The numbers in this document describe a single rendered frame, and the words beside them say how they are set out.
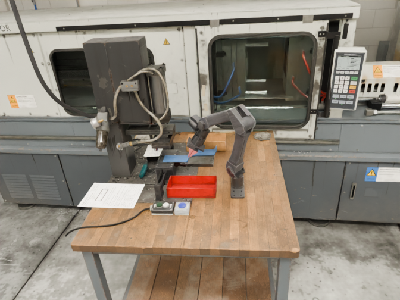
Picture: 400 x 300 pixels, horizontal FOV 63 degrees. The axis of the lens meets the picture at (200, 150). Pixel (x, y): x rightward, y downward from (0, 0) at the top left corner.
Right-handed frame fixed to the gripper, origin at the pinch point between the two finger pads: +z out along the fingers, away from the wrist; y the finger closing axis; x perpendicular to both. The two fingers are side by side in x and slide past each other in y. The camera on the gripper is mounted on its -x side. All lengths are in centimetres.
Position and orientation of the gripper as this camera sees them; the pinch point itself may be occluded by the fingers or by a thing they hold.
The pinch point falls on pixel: (188, 156)
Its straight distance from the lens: 182.5
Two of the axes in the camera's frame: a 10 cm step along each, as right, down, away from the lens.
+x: -0.8, 4.7, -8.8
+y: -8.8, -4.4, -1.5
